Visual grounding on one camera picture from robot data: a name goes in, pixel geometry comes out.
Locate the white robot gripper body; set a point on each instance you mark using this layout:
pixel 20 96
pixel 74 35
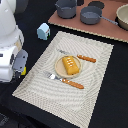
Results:
pixel 7 58

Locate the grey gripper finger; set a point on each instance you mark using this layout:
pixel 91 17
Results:
pixel 20 63

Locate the light blue milk carton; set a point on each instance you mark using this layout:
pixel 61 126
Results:
pixel 43 32

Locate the orange bread loaf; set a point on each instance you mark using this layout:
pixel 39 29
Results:
pixel 70 65

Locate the yellow butter box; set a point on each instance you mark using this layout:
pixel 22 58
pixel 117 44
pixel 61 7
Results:
pixel 24 71

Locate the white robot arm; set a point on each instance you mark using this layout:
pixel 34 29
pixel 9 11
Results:
pixel 10 34

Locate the round beige plate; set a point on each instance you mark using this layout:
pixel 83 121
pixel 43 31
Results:
pixel 61 71

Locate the grey cooking pot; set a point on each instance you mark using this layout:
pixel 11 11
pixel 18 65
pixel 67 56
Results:
pixel 66 8

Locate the white woven placemat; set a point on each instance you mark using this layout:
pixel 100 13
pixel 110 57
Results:
pixel 69 103

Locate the brown wooden tray board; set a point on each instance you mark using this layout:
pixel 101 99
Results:
pixel 103 28

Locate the cream bowl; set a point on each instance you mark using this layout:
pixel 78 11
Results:
pixel 122 15

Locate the fork with wooden handle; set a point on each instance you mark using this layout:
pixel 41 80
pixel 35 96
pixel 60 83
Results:
pixel 69 82

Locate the knife with wooden handle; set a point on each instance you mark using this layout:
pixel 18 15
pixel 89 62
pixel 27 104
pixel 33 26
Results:
pixel 79 56

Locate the grey saucepan with handle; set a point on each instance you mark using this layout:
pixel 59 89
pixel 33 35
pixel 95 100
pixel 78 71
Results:
pixel 92 15

